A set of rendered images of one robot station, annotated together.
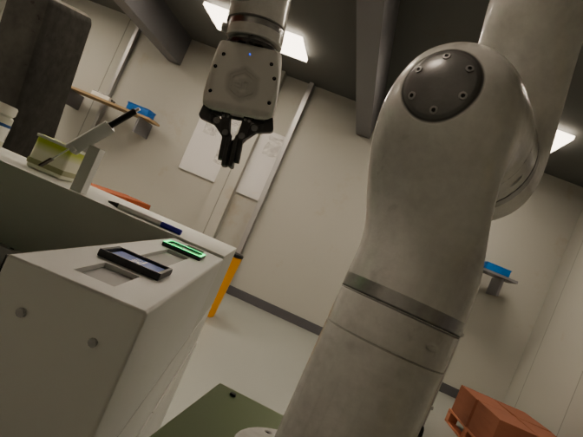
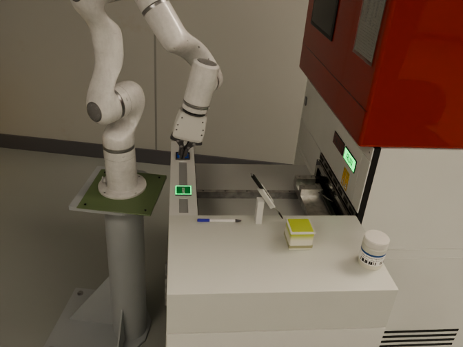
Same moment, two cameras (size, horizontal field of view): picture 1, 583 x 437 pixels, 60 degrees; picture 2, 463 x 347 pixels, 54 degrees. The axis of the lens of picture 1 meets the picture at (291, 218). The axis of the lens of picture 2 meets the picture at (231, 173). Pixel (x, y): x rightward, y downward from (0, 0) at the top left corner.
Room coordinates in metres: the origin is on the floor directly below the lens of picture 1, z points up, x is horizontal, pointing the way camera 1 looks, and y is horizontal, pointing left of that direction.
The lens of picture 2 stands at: (2.08, 0.14, 1.82)
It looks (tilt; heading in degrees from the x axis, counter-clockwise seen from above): 30 degrees down; 174
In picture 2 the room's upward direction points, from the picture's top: 5 degrees clockwise
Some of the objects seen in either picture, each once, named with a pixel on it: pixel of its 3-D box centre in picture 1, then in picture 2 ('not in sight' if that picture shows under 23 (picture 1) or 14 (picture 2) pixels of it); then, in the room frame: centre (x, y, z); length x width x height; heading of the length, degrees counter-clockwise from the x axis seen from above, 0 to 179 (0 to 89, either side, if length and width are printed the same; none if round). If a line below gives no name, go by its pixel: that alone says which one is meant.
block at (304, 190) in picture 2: not in sight; (309, 189); (0.58, 0.61, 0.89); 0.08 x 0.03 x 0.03; 92
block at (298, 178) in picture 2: not in sight; (304, 179); (0.50, 0.61, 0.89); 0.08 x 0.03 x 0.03; 92
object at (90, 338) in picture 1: (141, 313); (182, 188); (0.59, 0.12, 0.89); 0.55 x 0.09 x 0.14; 2
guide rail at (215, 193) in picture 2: not in sight; (257, 194); (0.52, 0.42, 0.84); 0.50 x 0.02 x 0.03; 92
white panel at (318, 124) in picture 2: not in sight; (328, 146); (0.44, 0.70, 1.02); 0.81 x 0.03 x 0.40; 2
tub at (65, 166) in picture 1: (56, 159); (298, 234); (1.00, 0.47, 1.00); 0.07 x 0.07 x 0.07; 2
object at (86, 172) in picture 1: (84, 153); (264, 204); (0.89, 0.38, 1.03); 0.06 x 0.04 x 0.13; 92
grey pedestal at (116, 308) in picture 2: not in sight; (103, 263); (0.47, -0.23, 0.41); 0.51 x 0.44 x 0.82; 81
